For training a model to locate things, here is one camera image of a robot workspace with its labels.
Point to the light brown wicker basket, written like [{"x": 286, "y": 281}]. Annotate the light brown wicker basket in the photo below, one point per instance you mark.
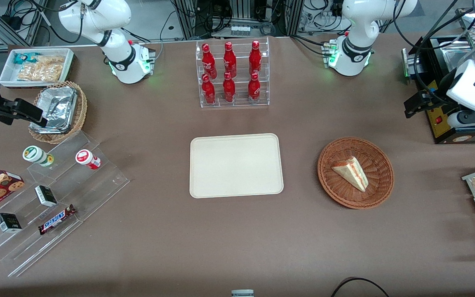
[{"x": 80, "y": 109}]

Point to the Snickers chocolate bar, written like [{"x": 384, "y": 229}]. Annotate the Snickers chocolate bar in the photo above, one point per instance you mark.
[{"x": 56, "y": 219}]

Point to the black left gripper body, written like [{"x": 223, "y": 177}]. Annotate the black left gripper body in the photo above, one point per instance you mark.
[{"x": 436, "y": 101}]

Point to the beige plastic tray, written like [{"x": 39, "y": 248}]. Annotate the beige plastic tray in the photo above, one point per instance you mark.
[{"x": 235, "y": 166}]

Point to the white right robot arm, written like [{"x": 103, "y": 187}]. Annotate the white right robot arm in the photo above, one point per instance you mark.
[{"x": 114, "y": 24}]

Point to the black food warmer machine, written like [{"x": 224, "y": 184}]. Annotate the black food warmer machine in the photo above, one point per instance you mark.
[{"x": 439, "y": 123}]

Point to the clear acrylic bottle rack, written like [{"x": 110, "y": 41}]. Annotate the clear acrylic bottle rack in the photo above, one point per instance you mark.
[{"x": 233, "y": 99}]

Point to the small black carton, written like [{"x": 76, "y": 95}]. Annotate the small black carton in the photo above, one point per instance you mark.
[
  {"x": 45, "y": 195},
  {"x": 8, "y": 222}
]

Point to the triangular sandwich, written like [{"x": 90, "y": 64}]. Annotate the triangular sandwich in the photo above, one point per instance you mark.
[{"x": 353, "y": 172}]

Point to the clear bag of chips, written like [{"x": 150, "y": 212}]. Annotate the clear bag of chips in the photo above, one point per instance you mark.
[{"x": 43, "y": 69}]

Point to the red lid snack cup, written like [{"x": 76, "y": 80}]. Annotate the red lid snack cup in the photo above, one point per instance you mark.
[{"x": 87, "y": 159}]

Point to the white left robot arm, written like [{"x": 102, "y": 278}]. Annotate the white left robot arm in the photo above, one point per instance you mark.
[{"x": 357, "y": 24}]

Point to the white rectangular snack bin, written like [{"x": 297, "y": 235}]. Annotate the white rectangular snack bin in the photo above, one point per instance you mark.
[{"x": 8, "y": 76}]

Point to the small grey device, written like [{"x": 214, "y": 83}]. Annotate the small grey device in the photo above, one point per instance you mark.
[{"x": 242, "y": 293}]

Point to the clear acrylic stepped display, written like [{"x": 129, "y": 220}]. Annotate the clear acrylic stepped display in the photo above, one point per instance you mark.
[{"x": 97, "y": 181}]

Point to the teal snack packet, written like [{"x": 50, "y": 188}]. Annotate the teal snack packet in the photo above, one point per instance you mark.
[{"x": 25, "y": 57}]

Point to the aluminium foil container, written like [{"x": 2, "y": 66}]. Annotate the aluminium foil container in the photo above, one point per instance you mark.
[{"x": 58, "y": 107}]

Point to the steel warmer pan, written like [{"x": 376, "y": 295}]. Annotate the steel warmer pan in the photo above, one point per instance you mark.
[{"x": 458, "y": 51}]

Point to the dark brown round wicker basket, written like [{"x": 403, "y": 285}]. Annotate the dark brown round wicker basket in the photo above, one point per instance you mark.
[{"x": 375, "y": 165}]

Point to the white power strip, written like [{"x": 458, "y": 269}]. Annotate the white power strip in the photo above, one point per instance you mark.
[{"x": 240, "y": 30}]

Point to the green lid snack cup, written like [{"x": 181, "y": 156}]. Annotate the green lid snack cup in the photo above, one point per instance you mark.
[{"x": 36, "y": 155}]

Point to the red cola bottle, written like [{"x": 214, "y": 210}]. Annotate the red cola bottle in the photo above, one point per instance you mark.
[
  {"x": 208, "y": 88},
  {"x": 229, "y": 87},
  {"x": 208, "y": 60},
  {"x": 229, "y": 57},
  {"x": 254, "y": 86},
  {"x": 255, "y": 57}
]

